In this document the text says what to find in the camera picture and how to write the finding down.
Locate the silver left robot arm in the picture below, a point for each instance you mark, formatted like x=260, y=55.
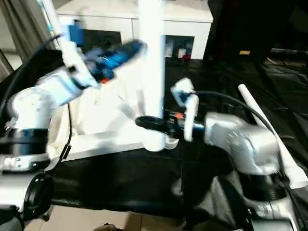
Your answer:
x=33, y=115

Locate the white plastic table top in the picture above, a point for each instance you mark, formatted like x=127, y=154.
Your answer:
x=106, y=125

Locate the grey curtain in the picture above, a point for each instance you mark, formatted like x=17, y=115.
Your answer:
x=19, y=29

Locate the light blue plastic item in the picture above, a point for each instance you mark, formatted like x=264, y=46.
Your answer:
x=45, y=12

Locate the white cabinet with glass doors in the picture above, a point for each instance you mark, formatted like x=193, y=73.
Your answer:
x=192, y=19

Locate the white plastic table leg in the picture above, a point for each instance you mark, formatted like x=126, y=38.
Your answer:
x=151, y=57
x=50, y=19
x=279, y=144

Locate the small white bottle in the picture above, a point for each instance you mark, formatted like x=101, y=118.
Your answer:
x=183, y=50

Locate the black mat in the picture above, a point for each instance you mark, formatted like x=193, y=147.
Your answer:
x=125, y=183

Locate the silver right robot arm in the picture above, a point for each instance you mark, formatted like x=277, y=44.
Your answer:
x=245, y=149

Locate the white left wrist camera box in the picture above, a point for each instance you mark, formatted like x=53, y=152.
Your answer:
x=71, y=43

